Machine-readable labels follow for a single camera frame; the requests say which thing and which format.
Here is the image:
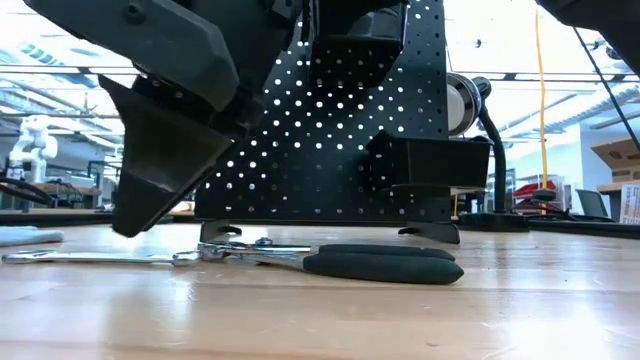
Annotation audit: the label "cardboard box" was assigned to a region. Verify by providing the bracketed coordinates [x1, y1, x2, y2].
[592, 138, 640, 184]

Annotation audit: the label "black-handled pliers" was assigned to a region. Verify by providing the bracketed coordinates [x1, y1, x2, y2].
[197, 238, 465, 286]

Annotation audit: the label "white paper sign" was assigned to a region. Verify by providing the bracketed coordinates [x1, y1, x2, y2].
[619, 185, 640, 226]

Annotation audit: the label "striped grey blue work glove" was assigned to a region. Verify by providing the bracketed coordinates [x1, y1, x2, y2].
[0, 225, 65, 248]

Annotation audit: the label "wooden bench under white robot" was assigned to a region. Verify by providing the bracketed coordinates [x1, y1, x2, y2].
[0, 182, 101, 209]

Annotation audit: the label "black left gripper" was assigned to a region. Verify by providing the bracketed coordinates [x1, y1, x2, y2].
[22, 0, 306, 239]

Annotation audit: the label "dark office chair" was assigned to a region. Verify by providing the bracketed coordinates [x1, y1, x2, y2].
[574, 188, 615, 222]

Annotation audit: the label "black metal pegboard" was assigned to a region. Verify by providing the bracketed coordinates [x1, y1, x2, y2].
[193, 0, 461, 246]

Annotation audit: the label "deep black pegboard bin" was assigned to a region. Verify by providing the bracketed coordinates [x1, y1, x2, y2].
[307, 0, 409, 91]

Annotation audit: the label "wide shallow black bin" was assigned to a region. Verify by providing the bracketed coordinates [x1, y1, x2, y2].
[364, 130, 494, 194]

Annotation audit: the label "silver combination wrench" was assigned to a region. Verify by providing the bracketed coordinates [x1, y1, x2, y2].
[2, 248, 202, 267]

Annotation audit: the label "black aluminium table frame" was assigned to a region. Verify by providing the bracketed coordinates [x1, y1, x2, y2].
[0, 209, 640, 240]

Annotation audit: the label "black cable loop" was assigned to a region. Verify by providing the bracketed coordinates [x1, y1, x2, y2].
[0, 177, 54, 209]

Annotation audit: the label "red plastic crate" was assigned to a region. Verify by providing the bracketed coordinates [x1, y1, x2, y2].
[514, 179, 557, 201]

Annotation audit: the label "yellow cable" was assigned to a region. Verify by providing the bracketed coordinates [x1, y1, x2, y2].
[533, 9, 550, 191]

